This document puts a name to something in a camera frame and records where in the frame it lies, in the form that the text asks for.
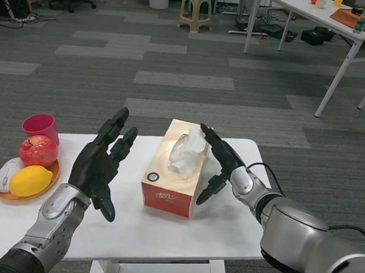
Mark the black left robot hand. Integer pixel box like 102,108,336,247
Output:
66,104,141,225

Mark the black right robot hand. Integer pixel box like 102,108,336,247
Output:
196,122,248,208

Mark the orange wood-print tissue box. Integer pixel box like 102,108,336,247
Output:
139,117,211,220

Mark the red apple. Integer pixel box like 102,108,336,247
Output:
18,134,60,169

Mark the yellow lemon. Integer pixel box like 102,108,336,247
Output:
9,163,54,199

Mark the pink plastic cup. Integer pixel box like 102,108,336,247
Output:
20,112,61,148

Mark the orange round plate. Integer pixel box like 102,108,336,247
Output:
0,156,61,205

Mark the white computer mouse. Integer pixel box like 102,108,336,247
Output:
0,156,26,194

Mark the black flat case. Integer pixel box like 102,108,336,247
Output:
259,23,298,43

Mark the beige plastic stool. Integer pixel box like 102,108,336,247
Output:
178,0,214,34

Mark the black soft bag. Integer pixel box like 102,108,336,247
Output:
300,25,335,46

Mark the large white office desk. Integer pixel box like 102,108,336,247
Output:
240,0,365,120

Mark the orange flat tray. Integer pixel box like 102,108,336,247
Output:
329,6,365,32

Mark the clear water bottle green label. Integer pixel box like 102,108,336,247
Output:
352,4,365,35

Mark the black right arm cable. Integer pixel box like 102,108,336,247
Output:
243,162,365,252

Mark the white table base frame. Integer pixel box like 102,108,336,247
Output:
89,252,229,273

